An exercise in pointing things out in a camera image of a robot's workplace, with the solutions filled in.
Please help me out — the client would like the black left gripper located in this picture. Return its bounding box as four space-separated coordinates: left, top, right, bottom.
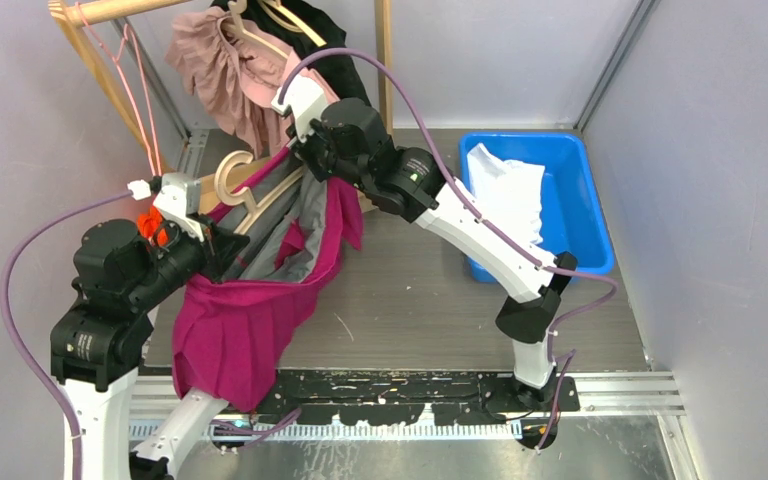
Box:
127 210 248 307

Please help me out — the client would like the magenta dress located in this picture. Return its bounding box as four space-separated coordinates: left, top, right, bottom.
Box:
172 174 364 411

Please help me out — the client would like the wooden hanger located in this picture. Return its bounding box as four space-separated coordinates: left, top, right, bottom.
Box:
213 150 304 235
221 1 289 60
257 0 326 47

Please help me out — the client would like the pink pleated garment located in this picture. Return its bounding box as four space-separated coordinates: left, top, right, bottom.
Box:
166 6 301 158

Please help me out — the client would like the white skirt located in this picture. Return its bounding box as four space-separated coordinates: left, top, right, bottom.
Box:
466 143 546 245

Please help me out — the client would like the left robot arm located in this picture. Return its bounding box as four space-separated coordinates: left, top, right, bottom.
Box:
50 216 252 479

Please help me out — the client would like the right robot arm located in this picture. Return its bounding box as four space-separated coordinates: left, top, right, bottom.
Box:
291 98 577 411

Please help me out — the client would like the wooden hanger under black garment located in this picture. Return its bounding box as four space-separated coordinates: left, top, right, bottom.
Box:
257 0 326 47

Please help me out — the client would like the orange cloth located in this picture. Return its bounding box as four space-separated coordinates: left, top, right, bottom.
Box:
136 206 168 246

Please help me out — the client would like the black garment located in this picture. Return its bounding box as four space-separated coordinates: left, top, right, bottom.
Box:
210 0 372 107

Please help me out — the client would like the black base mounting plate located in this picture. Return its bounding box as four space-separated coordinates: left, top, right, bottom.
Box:
138 367 582 452

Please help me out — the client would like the blue plastic bin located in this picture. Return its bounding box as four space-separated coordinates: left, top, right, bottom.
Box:
459 132 615 275

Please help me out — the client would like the wooden clothes rack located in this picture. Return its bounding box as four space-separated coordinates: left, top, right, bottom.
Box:
47 0 395 217

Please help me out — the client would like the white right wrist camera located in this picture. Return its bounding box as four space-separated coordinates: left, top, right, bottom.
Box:
271 76 329 143

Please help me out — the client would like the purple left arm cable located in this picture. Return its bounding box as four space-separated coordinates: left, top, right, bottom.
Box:
0 190 137 480

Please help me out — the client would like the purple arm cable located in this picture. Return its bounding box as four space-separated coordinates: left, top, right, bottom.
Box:
276 46 621 452
0 190 137 480

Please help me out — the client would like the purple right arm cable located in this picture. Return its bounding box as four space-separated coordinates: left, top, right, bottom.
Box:
276 46 621 452

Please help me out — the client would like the aluminium rail frame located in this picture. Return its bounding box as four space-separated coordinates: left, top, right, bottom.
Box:
118 370 687 442

